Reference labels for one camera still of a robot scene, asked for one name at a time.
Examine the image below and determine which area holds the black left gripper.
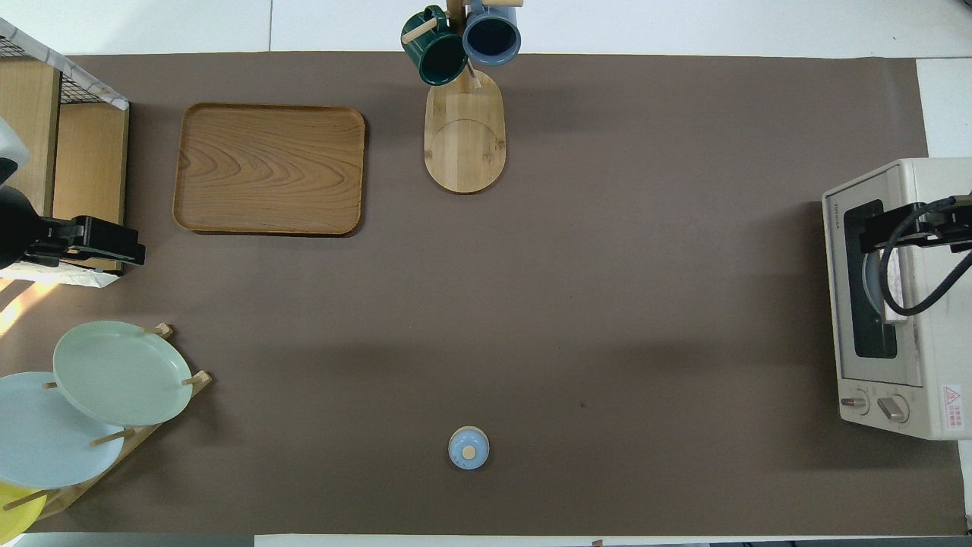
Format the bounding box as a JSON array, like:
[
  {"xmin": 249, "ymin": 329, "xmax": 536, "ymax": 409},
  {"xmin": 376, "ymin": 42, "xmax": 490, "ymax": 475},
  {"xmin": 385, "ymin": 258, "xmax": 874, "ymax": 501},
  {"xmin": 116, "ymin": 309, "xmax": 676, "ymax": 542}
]
[{"xmin": 27, "ymin": 216, "xmax": 148, "ymax": 274}]

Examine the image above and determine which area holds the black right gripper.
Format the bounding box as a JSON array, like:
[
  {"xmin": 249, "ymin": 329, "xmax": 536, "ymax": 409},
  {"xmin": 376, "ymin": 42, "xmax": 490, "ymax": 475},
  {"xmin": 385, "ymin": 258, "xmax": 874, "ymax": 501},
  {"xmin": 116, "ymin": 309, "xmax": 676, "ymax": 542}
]
[{"xmin": 858, "ymin": 199, "xmax": 972, "ymax": 257}]

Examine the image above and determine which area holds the light blue round plate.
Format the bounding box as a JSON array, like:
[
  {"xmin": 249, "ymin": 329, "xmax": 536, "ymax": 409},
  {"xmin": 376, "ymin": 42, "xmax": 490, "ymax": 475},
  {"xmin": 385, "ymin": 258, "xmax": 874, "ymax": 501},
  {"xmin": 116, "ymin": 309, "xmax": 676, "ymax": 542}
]
[{"xmin": 863, "ymin": 253, "xmax": 890, "ymax": 326}]

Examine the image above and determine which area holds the glass oven door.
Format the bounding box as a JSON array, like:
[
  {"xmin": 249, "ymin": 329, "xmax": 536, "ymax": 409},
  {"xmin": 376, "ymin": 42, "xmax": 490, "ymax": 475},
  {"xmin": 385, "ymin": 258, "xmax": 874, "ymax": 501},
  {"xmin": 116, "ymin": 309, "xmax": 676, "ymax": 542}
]
[{"xmin": 822, "ymin": 166, "xmax": 929, "ymax": 387}]

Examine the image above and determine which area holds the beige toaster oven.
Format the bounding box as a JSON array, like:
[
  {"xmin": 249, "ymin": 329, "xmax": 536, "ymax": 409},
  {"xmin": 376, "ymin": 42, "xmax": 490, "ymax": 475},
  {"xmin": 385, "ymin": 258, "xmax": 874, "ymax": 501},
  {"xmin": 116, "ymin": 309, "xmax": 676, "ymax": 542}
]
[{"xmin": 820, "ymin": 157, "xmax": 972, "ymax": 441}]

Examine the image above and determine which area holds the wooden step shelf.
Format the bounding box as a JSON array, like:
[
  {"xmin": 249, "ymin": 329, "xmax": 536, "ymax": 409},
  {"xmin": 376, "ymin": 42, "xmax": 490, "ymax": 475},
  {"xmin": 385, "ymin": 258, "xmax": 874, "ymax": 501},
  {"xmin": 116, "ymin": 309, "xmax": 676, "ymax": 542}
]
[{"xmin": 0, "ymin": 57, "xmax": 130, "ymax": 273}]

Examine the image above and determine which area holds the pale green plate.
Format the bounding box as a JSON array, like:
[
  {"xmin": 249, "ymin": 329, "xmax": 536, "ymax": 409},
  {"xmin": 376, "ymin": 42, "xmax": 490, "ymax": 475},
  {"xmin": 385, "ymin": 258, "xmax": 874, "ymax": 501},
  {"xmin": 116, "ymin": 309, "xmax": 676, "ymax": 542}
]
[{"xmin": 52, "ymin": 320, "xmax": 194, "ymax": 428}]

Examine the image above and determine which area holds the wooden plate rack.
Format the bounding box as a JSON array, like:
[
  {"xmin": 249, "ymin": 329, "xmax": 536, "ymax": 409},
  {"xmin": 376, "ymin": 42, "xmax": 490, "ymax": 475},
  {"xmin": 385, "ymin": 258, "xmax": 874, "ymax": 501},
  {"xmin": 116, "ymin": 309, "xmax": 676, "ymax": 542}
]
[{"xmin": 0, "ymin": 323, "xmax": 213, "ymax": 521}]

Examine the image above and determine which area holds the large light blue plate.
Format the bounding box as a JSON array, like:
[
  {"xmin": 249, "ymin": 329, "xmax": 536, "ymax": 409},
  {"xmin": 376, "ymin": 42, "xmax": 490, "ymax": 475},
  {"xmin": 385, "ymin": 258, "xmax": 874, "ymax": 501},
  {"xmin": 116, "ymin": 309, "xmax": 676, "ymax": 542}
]
[{"xmin": 0, "ymin": 371, "xmax": 126, "ymax": 489}]

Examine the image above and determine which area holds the rectangular wooden tray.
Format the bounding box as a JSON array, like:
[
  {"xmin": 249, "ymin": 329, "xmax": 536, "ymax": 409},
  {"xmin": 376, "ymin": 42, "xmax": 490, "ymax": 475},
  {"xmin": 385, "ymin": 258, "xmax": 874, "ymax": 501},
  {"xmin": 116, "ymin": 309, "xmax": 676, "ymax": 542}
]
[{"xmin": 172, "ymin": 103, "xmax": 367, "ymax": 237}]

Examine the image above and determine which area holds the yellow plate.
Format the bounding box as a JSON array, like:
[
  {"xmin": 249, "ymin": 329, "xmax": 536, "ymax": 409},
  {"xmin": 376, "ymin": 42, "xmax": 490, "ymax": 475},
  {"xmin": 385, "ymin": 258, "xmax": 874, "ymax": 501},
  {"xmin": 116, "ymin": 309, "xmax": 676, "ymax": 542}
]
[{"xmin": 0, "ymin": 480, "xmax": 46, "ymax": 542}]

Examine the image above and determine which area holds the brown table mat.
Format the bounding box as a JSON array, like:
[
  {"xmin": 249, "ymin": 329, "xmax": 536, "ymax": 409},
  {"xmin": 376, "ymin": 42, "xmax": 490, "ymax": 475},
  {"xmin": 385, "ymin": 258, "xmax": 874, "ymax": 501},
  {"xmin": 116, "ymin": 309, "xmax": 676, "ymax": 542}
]
[{"xmin": 0, "ymin": 52, "xmax": 965, "ymax": 536}]

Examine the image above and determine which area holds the wooden mug tree stand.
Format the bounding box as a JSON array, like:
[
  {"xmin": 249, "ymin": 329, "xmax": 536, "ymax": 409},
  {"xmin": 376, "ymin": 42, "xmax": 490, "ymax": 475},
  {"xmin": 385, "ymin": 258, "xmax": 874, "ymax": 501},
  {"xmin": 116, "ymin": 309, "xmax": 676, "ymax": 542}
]
[{"xmin": 401, "ymin": 0, "xmax": 525, "ymax": 195}]

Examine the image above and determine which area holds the dark green mug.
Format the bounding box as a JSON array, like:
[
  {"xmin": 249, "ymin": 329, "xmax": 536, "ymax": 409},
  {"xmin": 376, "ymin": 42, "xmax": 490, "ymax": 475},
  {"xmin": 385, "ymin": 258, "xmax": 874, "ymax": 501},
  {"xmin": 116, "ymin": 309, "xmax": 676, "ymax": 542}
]
[{"xmin": 401, "ymin": 5, "xmax": 469, "ymax": 87}]

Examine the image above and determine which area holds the small blue lidded jar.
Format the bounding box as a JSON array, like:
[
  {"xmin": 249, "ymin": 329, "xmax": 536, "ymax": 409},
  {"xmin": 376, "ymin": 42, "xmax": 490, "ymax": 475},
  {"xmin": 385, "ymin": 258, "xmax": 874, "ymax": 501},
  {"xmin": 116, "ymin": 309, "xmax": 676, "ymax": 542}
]
[{"xmin": 448, "ymin": 425, "xmax": 491, "ymax": 471}]

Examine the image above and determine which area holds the blue mug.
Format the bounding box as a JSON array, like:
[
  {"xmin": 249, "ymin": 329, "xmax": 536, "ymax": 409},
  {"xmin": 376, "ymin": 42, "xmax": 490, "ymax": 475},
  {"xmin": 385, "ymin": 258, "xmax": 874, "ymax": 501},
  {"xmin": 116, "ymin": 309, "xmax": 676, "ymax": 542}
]
[{"xmin": 462, "ymin": 0, "xmax": 522, "ymax": 67}]

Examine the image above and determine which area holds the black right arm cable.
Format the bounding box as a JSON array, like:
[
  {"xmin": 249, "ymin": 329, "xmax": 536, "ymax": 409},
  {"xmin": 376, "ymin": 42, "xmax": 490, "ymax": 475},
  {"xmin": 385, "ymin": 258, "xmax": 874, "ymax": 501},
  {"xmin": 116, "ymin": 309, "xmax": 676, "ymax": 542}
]
[{"xmin": 878, "ymin": 198, "xmax": 972, "ymax": 318}]

